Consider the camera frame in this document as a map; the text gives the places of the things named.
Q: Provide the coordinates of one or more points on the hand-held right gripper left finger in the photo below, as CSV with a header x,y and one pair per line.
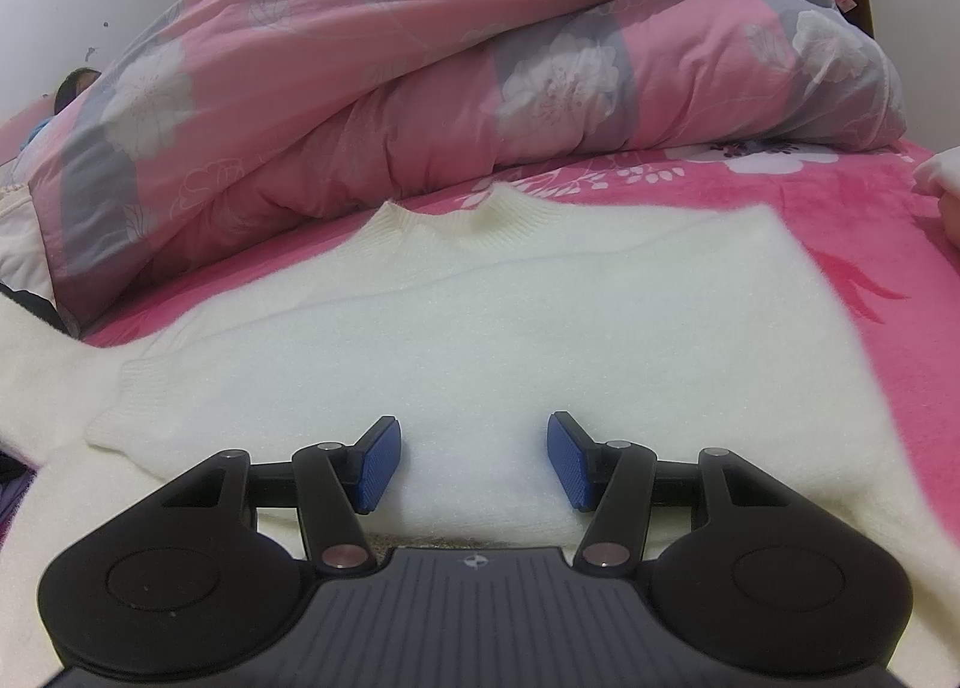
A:
x,y
379,467

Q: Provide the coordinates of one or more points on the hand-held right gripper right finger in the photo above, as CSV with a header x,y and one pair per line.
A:
x,y
570,463

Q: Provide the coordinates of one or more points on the white fluffy sweater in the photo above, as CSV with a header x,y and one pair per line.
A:
x,y
525,320

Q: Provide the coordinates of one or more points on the pink floral fleece blanket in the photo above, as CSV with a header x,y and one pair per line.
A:
x,y
900,358

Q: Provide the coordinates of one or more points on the pink grey floral duvet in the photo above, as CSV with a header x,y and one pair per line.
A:
x,y
375,57

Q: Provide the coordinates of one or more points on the white pillow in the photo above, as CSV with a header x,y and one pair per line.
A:
x,y
19,245

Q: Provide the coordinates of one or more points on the folded beige garment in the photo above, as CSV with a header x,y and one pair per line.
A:
x,y
952,219

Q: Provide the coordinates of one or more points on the folded white garment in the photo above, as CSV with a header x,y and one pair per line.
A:
x,y
941,170

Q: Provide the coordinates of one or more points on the pink bed sheet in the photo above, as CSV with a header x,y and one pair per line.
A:
x,y
15,133

